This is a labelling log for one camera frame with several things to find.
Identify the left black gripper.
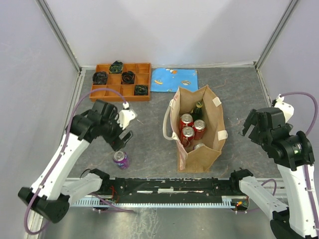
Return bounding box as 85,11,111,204
101,110,134,151

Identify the purple fanta can front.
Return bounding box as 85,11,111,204
113,150,130,169

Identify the purple fanta can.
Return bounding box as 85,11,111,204
113,150,130,169
193,143,205,150

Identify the red coke can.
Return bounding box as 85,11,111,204
193,119,206,140
179,114,193,131
180,126,195,147

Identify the brown canvas tote bag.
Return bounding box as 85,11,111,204
162,85,228,173

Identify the green glass bottle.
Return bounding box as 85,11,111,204
191,101,203,121

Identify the red coke can front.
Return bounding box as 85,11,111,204
180,126,195,147

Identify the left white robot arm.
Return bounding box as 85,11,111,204
18,100,137,223

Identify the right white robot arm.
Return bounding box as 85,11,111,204
228,107,319,239

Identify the dark rolled sock right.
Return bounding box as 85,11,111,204
134,85,149,96

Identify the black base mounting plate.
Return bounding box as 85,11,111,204
94,178,247,204

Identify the orange wooden divider tray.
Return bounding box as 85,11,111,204
90,63,152,102

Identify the dark rolled sock middle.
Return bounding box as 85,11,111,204
121,71,135,85

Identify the blue patterned cloth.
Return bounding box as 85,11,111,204
151,68,198,93

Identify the dark rolled sock top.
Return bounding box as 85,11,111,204
109,60,124,74

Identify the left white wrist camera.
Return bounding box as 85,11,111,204
117,102,137,130

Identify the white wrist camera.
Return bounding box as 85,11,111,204
272,95,295,123
117,102,137,130

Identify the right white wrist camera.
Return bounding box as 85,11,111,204
272,95,295,123

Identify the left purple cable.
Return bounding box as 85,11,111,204
23,88,137,235

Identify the light blue cable duct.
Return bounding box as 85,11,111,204
71,196,247,209

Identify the right aluminium corner post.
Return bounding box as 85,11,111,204
254,0,300,70

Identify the aluminium corner post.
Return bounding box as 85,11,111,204
254,0,300,70
35,0,82,72

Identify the left aluminium corner post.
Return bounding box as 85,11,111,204
35,0,82,72

